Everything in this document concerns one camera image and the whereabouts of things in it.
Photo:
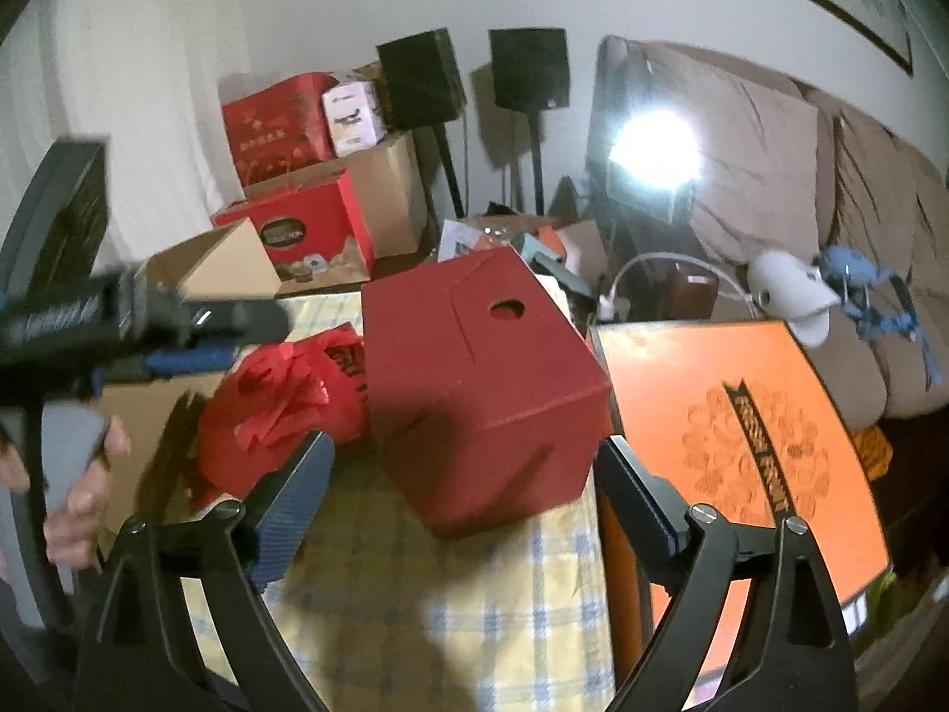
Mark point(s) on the person's left hand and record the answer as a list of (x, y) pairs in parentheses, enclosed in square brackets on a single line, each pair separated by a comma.
[(85, 526)]

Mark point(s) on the orange flat gift box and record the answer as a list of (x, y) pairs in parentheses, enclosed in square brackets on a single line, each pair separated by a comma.
[(667, 400)]

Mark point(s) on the dark red box with hole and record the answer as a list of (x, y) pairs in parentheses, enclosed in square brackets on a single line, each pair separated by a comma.
[(474, 400)]

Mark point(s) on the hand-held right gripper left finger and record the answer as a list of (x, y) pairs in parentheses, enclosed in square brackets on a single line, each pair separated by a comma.
[(293, 512)]

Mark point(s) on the black speaker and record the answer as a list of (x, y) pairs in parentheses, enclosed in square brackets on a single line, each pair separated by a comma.
[(419, 78), (530, 70)]

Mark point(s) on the beige sofa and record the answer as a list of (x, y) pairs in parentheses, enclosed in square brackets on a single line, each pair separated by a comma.
[(764, 163)]

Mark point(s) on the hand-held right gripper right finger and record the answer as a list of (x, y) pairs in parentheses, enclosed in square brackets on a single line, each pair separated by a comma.
[(641, 512)]

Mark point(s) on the grey handheld device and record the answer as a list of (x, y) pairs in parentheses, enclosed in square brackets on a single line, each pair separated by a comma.
[(552, 267)]

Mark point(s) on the small white box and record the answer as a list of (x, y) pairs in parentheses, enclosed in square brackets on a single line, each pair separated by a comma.
[(352, 119)]

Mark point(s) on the large brown cardboard box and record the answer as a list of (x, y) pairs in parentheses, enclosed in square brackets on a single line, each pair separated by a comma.
[(393, 193)]

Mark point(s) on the blue toy figure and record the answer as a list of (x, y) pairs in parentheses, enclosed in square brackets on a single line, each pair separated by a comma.
[(845, 263)]

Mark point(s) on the black speaker stand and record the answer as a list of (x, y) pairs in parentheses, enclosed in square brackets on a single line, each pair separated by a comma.
[(448, 170), (535, 163)]

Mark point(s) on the white curtain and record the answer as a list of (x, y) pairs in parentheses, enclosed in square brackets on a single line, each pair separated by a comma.
[(111, 52)]

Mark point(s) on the red printed gift box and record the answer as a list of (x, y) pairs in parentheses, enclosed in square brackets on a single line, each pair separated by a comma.
[(274, 126)]

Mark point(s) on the yellow plaid cloth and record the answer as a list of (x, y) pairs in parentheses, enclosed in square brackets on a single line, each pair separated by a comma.
[(445, 608)]

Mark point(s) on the red Collection gift box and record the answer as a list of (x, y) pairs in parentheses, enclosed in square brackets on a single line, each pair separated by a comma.
[(311, 222)]

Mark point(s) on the red plastic bag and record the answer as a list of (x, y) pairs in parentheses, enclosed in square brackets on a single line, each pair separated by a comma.
[(252, 423)]

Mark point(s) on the cluttered cardboard box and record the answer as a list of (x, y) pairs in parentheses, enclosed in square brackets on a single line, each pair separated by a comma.
[(482, 234)]

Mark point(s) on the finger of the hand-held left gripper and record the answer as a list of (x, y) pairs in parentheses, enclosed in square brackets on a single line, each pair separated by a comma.
[(237, 320), (189, 362)]

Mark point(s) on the bright lamp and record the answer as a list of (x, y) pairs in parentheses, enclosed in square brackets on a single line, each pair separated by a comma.
[(652, 156)]

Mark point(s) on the white plastic device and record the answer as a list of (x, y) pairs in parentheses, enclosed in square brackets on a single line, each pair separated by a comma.
[(786, 289)]

